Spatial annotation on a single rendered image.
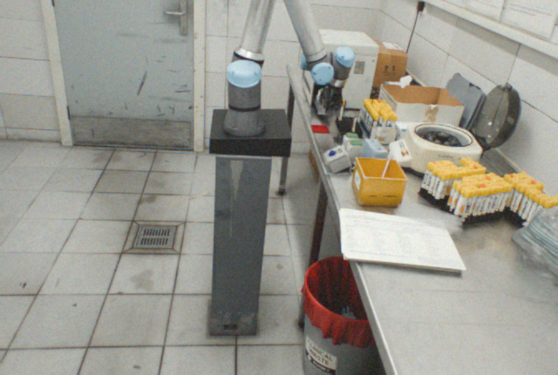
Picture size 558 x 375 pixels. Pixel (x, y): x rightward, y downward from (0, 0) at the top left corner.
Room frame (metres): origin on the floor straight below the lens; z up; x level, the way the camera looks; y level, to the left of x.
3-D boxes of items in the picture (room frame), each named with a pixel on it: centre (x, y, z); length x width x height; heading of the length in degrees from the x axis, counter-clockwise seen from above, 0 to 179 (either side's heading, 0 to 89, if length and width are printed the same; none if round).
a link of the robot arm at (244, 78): (1.56, 0.16, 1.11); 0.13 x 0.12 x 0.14; 7
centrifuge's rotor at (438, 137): (1.55, -0.56, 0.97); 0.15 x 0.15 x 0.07
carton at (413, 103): (1.92, -0.56, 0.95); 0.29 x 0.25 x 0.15; 98
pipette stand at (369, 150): (1.45, -0.31, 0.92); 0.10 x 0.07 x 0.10; 14
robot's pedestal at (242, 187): (1.56, 0.15, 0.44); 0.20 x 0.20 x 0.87; 8
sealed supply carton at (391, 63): (2.61, -0.48, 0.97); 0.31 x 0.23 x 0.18; 1
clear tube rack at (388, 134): (1.79, -0.37, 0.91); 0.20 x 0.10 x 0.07; 8
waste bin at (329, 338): (1.36, -0.31, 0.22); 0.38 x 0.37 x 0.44; 8
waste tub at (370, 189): (1.28, -0.30, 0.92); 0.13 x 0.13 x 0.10; 5
